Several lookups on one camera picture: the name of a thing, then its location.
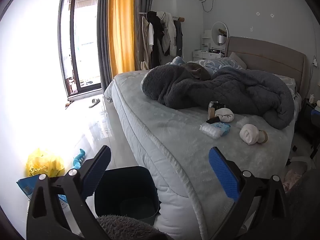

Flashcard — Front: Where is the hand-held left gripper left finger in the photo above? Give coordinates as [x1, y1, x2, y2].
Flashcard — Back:
[26, 145, 112, 240]

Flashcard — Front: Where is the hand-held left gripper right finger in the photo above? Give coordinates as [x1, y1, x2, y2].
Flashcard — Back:
[209, 147, 294, 240]

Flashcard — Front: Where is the dark blue trash bin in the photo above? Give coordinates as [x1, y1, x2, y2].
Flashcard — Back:
[94, 166, 160, 225]

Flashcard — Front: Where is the large bubble wrap sheet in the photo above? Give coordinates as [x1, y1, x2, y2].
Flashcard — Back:
[199, 123, 222, 140]

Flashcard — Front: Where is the blue tissue packet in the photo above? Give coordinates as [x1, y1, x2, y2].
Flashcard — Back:
[211, 121, 231, 136]

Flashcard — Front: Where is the blue dinosaur plush toy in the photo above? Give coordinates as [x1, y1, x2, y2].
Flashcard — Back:
[72, 149, 87, 172]

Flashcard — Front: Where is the white rolled sock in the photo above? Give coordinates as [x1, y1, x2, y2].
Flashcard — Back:
[215, 107, 235, 123]
[239, 124, 259, 145]

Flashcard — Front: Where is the small bubble wrap piece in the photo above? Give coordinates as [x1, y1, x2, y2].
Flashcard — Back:
[236, 117, 252, 130]

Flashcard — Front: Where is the brown tape roll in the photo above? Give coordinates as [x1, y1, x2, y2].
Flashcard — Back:
[257, 129, 268, 144]

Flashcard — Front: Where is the yellow plastic bag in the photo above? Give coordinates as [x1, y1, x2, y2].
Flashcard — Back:
[25, 148, 65, 178]

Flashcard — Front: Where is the dark grey fleece garment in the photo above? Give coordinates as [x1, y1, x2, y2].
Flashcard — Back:
[96, 215, 173, 240]

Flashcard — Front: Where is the bed with grey sheet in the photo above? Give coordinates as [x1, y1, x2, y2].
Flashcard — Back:
[104, 70, 300, 240]

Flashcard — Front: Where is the blue flat bag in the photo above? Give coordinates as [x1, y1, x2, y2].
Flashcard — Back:
[16, 175, 68, 205]

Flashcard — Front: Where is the white basket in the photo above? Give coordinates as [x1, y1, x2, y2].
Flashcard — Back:
[289, 156, 316, 173]

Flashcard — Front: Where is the dark grey fleece blanket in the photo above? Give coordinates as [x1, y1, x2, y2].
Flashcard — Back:
[141, 65, 294, 130]

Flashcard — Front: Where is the dark nightstand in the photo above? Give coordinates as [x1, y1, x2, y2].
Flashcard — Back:
[297, 97, 320, 153]

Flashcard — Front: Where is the brown cat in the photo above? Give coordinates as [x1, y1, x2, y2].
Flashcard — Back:
[181, 62, 212, 80]

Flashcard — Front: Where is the blue patterned quilt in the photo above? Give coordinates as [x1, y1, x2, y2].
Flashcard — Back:
[172, 56, 247, 75]

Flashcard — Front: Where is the beige pillow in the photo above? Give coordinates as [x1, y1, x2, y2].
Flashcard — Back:
[229, 52, 247, 70]

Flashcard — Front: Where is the white dressing table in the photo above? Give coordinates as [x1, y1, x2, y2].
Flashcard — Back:
[192, 48, 227, 59]

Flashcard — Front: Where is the beige padded headboard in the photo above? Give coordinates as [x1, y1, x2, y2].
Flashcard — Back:
[225, 36, 307, 98]

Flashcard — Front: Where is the black framed glass door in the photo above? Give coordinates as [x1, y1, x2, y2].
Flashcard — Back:
[59, 0, 103, 98]

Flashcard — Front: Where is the white table lamp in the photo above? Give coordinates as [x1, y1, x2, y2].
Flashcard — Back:
[217, 35, 227, 53]

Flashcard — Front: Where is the beige coat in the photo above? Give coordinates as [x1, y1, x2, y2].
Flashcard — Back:
[140, 16, 151, 70]

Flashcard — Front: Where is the white shelf organizer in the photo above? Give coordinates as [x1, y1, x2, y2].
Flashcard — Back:
[201, 29, 212, 52]

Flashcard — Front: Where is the dark grey hanging garment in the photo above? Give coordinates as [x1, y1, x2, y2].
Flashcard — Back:
[174, 20, 183, 55]

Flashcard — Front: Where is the round mirror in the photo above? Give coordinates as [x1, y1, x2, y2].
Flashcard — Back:
[211, 21, 229, 43]

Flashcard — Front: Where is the white shirt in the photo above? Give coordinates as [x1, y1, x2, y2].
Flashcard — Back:
[147, 22, 156, 47]

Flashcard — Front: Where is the yellow curtain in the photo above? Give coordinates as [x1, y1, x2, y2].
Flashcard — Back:
[107, 0, 137, 74]

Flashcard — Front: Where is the white jacket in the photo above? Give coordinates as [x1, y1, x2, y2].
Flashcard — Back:
[157, 12, 177, 57]

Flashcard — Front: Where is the black coat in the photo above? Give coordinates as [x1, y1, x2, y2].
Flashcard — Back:
[146, 11, 166, 68]

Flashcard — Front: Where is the clothes rack rod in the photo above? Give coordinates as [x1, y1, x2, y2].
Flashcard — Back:
[138, 12, 185, 22]

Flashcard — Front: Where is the wall charger with cable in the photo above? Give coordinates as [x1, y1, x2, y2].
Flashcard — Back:
[309, 56, 320, 98]

